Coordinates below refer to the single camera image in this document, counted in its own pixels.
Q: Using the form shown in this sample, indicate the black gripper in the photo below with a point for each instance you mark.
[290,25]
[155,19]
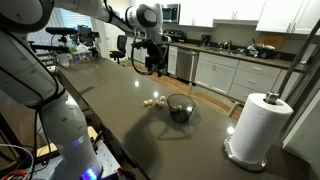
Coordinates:
[156,55]

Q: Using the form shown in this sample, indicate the small tan round object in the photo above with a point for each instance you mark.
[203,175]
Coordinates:
[180,107]
[156,102]
[150,101]
[145,103]
[173,108]
[162,98]
[161,105]

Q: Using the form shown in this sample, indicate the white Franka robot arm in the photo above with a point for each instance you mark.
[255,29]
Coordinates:
[66,133]

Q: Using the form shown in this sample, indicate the stainless steel dishwasher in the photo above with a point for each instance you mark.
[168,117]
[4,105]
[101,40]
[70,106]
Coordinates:
[186,65]

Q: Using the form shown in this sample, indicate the black steel stove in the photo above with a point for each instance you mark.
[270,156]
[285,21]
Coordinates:
[176,35]

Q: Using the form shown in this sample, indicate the black office chair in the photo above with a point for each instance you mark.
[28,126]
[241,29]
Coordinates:
[119,48]

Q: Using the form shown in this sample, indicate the steel microwave oven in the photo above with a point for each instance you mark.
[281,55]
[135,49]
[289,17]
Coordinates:
[170,13]

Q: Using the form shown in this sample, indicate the black coffee maker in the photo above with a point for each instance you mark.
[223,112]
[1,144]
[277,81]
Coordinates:
[206,40]

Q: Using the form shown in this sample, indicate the white upper cabinet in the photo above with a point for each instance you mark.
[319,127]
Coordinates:
[290,15]
[196,13]

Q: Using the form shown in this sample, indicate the tissue box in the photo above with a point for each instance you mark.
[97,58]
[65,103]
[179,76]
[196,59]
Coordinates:
[82,56]

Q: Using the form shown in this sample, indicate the chrome sink faucet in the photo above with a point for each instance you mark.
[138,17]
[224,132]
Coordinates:
[226,45]

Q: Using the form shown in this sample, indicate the white lower kitchen cabinets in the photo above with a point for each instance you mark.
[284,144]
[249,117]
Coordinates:
[233,75]

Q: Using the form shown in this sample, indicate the window blinds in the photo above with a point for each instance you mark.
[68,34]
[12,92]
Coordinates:
[76,18]

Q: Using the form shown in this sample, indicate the pile of kitchen clutter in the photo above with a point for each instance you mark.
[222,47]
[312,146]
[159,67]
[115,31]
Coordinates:
[261,50]

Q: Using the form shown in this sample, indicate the dark wooden chair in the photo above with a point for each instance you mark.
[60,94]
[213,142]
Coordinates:
[46,48]

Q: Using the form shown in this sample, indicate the white paper towel roll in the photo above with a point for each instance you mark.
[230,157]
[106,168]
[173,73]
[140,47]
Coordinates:
[258,130]

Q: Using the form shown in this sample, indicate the wooden cutting board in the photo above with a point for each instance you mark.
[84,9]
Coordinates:
[274,40]

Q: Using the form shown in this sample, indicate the silver paper towel holder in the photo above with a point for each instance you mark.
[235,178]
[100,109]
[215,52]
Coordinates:
[246,164]

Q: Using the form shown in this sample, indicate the dark metal tripod legs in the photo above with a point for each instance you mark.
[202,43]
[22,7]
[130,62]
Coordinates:
[300,55]

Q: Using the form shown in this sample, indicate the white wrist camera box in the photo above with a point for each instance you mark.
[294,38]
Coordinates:
[166,39]

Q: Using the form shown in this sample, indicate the black camera rig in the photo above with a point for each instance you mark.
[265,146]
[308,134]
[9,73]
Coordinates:
[83,33]

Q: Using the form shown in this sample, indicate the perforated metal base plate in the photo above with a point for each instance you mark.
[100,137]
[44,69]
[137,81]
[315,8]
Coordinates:
[107,160]

